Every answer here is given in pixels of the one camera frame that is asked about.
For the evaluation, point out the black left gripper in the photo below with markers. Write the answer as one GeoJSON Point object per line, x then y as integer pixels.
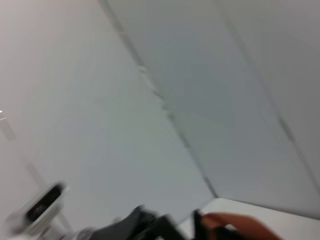
{"type": "Point", "coordinates": [135, 225]}

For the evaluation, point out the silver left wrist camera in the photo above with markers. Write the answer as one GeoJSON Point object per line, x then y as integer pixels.
{"type": "Point", "coordinates": [42, 202]}

